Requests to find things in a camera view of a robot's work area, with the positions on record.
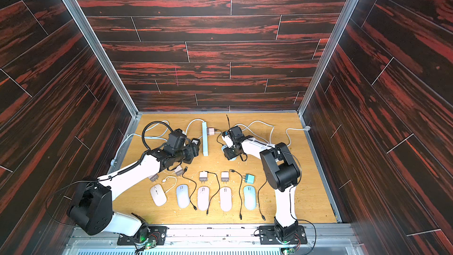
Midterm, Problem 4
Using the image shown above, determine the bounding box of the white power strip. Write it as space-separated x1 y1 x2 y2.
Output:
202 121 209 157

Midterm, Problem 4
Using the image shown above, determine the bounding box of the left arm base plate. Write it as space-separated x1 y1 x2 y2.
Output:
117 223 168 249

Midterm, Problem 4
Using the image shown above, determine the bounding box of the white wireless mouse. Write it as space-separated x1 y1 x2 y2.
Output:
150 184 167 207

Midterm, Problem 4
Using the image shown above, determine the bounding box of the grey blue mouse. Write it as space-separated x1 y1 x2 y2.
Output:
244 185 257 211

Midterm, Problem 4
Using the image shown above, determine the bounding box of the aluminium frame post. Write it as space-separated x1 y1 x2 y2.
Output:
45 0 142 178
298 0 359 223

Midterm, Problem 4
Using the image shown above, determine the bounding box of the white charging cable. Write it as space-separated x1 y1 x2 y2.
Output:
162 175 178 194

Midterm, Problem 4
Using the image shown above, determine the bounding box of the aluminium frame right post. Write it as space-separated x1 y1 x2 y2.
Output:
298 0 359 223

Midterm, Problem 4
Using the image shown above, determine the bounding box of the aluminium frame left post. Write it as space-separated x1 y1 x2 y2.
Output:
45 0 142 178

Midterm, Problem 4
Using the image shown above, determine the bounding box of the white cable right side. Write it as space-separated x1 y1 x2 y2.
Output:
212 120 311 149

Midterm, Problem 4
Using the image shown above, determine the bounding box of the white cable left side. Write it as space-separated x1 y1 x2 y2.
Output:
111 118 206 166

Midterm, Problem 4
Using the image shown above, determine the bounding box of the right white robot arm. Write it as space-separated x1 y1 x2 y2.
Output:
221 126 301 229

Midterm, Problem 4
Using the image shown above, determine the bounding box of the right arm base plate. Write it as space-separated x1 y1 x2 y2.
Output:
256 225 307 245

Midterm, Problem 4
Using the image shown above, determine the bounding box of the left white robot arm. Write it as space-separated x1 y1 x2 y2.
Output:
67 138 200 237

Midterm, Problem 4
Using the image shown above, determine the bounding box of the black mouse cable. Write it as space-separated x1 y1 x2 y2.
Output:
205 170 221 217
231 169 245 220
181 166 199 211
256 180 268 221

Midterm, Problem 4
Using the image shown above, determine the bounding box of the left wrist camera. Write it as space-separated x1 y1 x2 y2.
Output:
166 129 186 150

